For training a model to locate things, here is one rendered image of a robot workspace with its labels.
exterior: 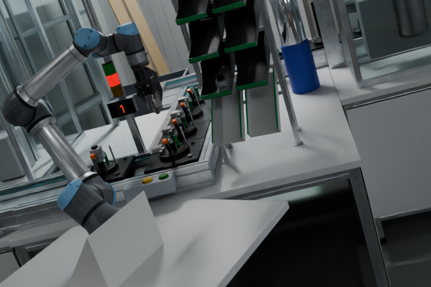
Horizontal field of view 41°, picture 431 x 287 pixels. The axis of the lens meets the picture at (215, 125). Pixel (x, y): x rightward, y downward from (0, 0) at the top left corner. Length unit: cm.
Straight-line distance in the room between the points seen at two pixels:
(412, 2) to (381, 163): 81
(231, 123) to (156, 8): 507
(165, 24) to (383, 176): 476
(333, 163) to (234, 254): 62
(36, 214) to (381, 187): 171
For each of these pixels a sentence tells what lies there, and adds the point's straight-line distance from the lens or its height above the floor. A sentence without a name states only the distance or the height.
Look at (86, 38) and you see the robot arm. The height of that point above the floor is 160.
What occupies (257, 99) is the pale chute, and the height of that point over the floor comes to 111.
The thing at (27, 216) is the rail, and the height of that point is 92.
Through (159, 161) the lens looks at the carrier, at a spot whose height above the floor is 97.
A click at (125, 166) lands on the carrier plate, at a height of 97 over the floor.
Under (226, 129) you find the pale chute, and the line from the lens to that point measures 239.
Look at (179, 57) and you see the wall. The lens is 738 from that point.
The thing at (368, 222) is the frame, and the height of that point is 58.
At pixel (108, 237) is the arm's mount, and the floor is 102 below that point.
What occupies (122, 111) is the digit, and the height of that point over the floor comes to 119.
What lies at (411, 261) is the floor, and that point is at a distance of 313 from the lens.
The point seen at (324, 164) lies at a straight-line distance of 225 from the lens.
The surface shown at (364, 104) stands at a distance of 295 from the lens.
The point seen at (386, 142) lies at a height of 58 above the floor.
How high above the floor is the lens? 180
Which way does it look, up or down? 18 degrees down
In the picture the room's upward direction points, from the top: 18 degrees counter-clockwise
